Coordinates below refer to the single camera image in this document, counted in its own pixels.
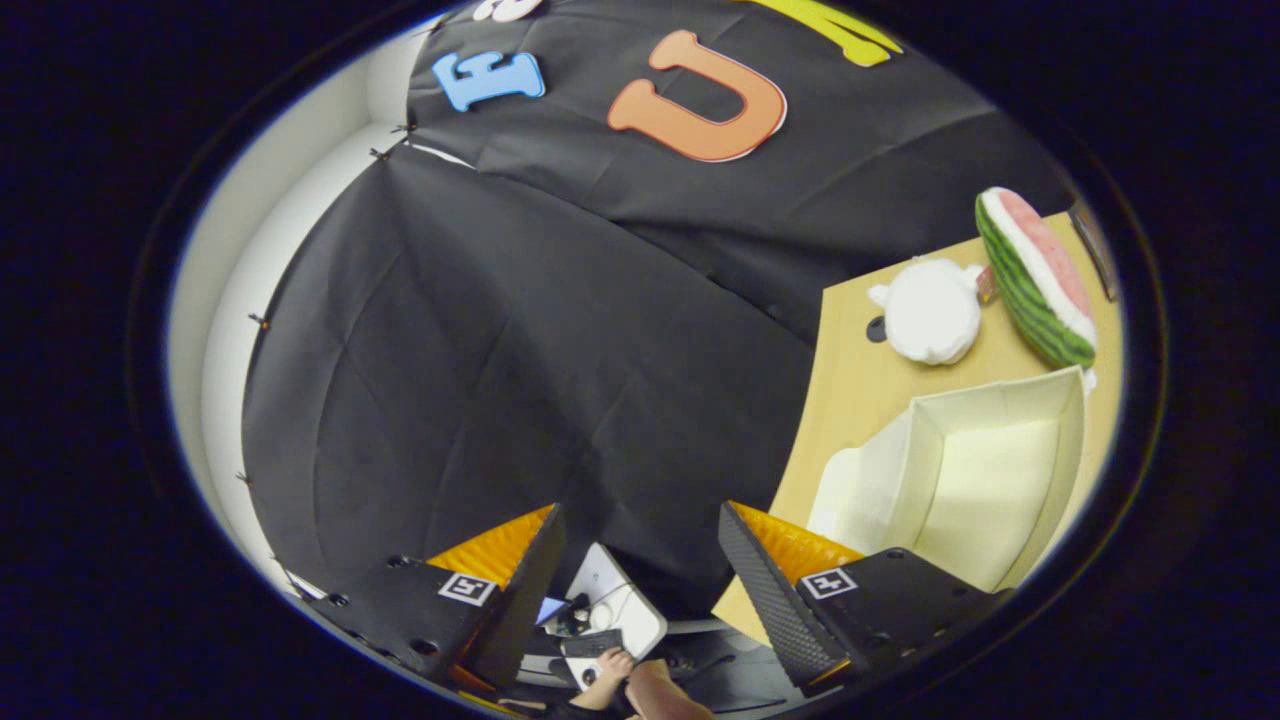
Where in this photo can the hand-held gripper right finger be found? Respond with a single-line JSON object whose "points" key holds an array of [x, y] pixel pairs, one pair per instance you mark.
{"points": [[770, 610]]}

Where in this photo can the watermelon slice plush toy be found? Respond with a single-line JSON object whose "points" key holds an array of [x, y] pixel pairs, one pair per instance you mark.
{"points": [[1040, 290]]}

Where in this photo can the cream fabric storage box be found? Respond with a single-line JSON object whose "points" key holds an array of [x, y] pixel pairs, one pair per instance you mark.
{"points": [[990, 480]]}

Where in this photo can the black handheld device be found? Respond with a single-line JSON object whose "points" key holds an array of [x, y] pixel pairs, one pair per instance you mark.
{"points": [[592, 643]]}

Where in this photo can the white plush toy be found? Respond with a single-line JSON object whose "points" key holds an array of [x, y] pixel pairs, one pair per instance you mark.
{"points": [[930, 310]]}

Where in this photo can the white flat device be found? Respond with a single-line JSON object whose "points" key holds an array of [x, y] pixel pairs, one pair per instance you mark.
{"points": [[625, 600]]}

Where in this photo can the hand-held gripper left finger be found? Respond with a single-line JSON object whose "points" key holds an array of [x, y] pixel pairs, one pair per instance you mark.
{"points": [[515, 610]]}

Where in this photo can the black table grommet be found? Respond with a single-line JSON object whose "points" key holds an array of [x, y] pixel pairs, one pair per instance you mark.
{"points": [[877, 329]]}

